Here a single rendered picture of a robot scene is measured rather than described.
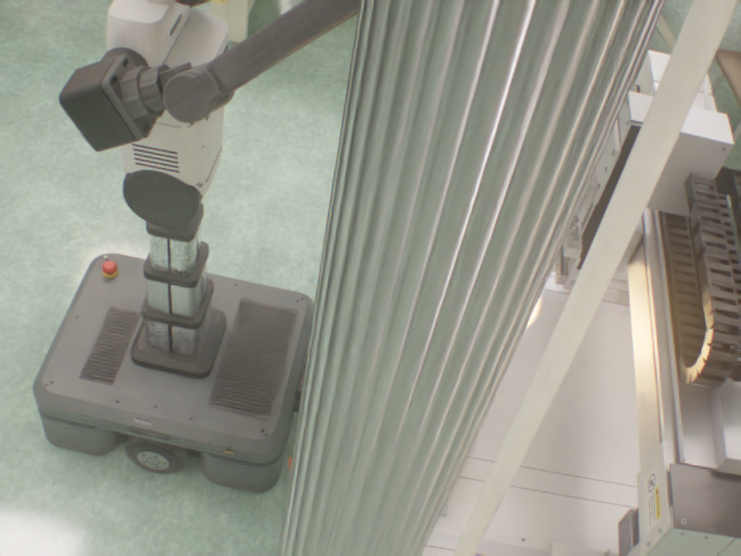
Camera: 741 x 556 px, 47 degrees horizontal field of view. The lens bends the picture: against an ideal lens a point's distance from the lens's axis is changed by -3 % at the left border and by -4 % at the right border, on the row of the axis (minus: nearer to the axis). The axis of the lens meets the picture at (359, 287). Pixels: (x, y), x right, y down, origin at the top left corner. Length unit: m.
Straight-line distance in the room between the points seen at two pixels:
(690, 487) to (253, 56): 0.85
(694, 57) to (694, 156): 0.79
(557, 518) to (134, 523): 1.21
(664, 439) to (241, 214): 2.05
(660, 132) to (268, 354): 1.80
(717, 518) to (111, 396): 1.52
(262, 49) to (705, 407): 0.80
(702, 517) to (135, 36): 1.15
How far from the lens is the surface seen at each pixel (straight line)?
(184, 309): 2.13
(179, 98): 1.39
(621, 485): 1.59
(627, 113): 1.33
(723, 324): 1.19
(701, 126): 1.36
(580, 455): 1.59
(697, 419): 1.24
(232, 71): 1.37
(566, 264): 1.44
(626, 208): 0.65
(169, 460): 2.34
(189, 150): 1.70
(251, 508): 2.38
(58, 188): 3.12
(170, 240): 1.97
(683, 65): 0.58
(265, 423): 2.20
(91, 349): 2.34
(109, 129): 1.49
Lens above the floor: 2.14
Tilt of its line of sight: 49 degrees down
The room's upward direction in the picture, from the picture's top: 12 degrees clockwise
